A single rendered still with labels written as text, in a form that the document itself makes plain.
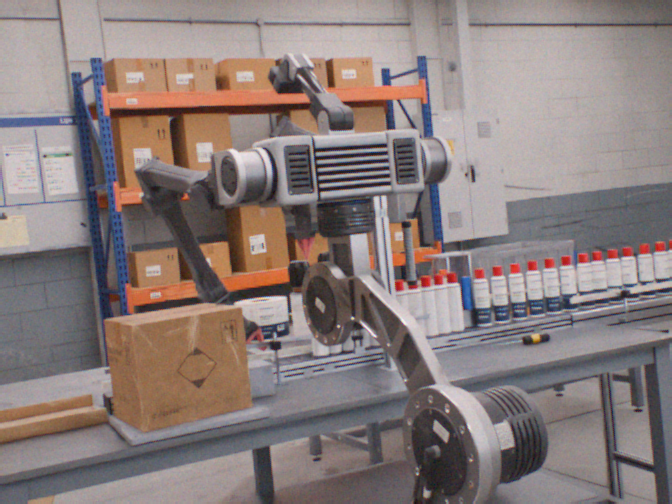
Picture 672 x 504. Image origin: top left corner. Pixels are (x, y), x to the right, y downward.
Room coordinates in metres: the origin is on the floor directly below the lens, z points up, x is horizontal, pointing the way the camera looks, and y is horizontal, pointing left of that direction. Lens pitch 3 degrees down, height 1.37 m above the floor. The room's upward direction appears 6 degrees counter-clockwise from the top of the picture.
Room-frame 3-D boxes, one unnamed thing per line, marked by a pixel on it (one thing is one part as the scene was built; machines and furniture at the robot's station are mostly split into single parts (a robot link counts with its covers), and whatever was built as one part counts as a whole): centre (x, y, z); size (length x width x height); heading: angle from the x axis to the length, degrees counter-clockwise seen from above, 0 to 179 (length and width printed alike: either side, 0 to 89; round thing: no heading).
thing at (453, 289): (3.04, -0.40, 0.98); 0.05 x 0.05 x 0.20
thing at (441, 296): (3.02, -0.35, 0.98); 0.05 x 0.05 x 0.20
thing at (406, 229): (2.86, -0.24, 1.18); 0.04 x 0.04 x 0.21
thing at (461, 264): (3.14, -0.41, 1.01); 0.14 x 0.13 x 0.26; 114
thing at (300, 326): (3.11, 0.13, 1.03); 0.09 x 0.09 x 0.30
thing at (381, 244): (2.77, -0.15, 1.16); 0.04 x 0.04 x 0.67; 24
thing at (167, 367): (2.35, 0.45, 0.99); 0.30 x 0.24 x 0.27; 120
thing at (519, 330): (2.88, -0.05, 0.85); 1.65 x 0.11 x 0.05; 114
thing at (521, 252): (4.92, -0.98, 0.91); 0.60 x 0.40 x 0.22; 123
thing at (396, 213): (2.85, -0.19, 1.38); 0.17 x 0.10 x 0.19; 169
